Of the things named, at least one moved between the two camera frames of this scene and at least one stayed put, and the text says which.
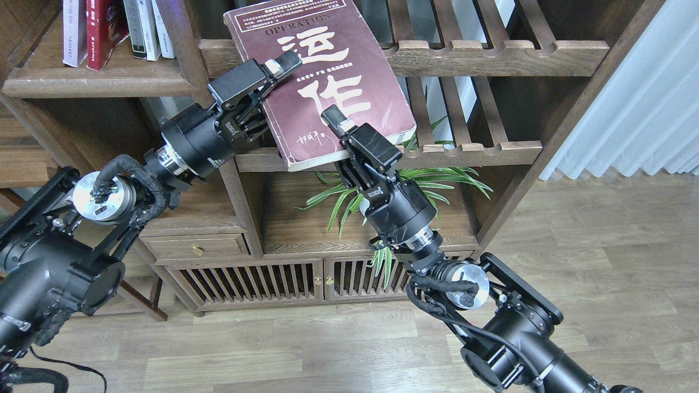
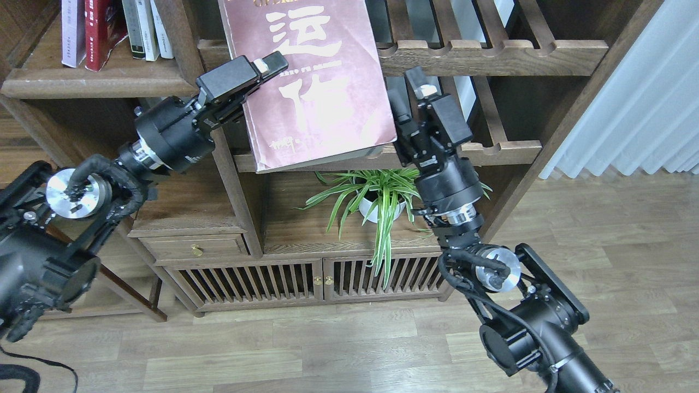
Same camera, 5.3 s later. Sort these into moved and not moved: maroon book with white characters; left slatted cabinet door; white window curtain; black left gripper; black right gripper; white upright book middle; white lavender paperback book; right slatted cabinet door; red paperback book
Moved: black left gripper; maroon book with white characters; black right gripper
Not moved: white window curtain; right slatted cabinet door; red paperback book; white upright book middle; left slatted cabinet door; white lavender paperback book
